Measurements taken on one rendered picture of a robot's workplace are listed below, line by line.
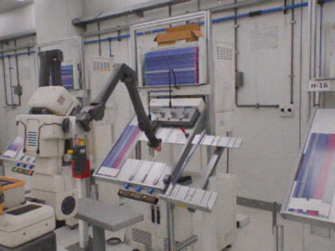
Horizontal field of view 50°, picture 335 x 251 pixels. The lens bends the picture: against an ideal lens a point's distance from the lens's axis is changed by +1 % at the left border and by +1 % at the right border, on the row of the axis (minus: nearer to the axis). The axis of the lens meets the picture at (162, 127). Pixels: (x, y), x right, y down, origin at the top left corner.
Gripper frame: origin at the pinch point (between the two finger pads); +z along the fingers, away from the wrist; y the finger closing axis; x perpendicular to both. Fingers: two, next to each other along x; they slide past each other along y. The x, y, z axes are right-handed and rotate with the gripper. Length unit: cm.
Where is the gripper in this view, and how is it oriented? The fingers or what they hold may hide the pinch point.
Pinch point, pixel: (159, 150)
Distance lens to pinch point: 255.0
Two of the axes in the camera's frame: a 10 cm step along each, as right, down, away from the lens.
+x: -4.8, 7.0, -5.3
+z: 4.1, 7.1, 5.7
